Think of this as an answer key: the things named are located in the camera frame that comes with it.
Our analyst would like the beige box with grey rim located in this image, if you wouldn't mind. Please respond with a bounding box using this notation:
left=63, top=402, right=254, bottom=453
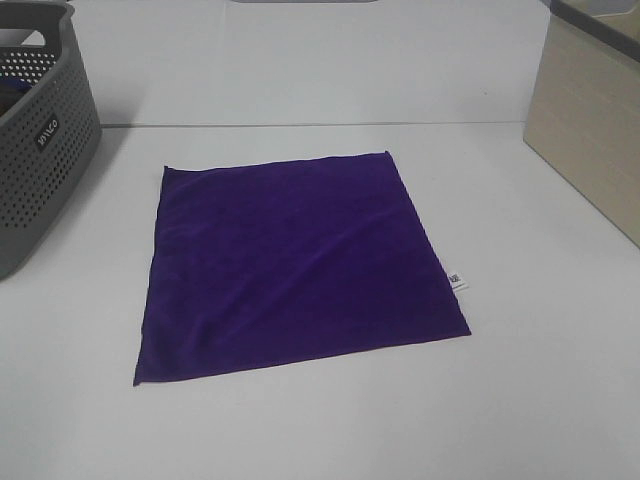
left=523, top=1, right=639, bottom=243

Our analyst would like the dark cloth inside basket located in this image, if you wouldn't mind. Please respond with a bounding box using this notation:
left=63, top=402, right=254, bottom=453
left=0, top=76, right=32, bottom=115

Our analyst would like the white towel label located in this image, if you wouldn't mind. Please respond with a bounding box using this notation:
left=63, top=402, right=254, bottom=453
left=447, top=271, right=469, bottom=292

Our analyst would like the grey perforated plastic basket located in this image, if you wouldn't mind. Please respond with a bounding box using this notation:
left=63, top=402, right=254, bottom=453
left=1, top=1, right=102, bottom=277

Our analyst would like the purple towel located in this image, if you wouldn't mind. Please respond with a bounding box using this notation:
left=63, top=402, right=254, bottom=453
left=134, top=152, right=470, bottom=385

